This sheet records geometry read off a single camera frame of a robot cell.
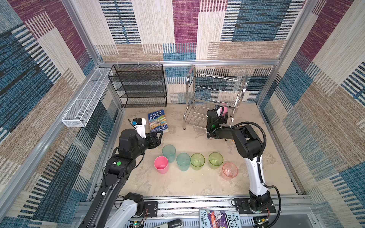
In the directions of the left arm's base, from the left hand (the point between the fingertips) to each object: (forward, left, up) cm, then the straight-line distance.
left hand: (158, 131), depth 71 cm
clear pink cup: (-11, -39, -27) cm, 49 cm away
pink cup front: (-6, +1, -26) cm, 26 cm away
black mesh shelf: (+49, +20, -10) cm, 54 cm away
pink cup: (+26, -41, -14) cm, 50 cm away
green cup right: (-4, -32, -26) cm, 41 cm away
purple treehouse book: (-34, -29, -26) cm, 51 cm away
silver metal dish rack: (+49, -29, -17) cm, 60 cm away
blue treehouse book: (+26, +7, -26) cm, 37 cm away
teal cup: (-2, -4, -18) cm, 19 cm away
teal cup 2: (-5, -12, -25) cm, 28 cm away
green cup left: (-4, -21, -27) cm, 34 cm away
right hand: (+29, -39, -18) cm, 52 cm away
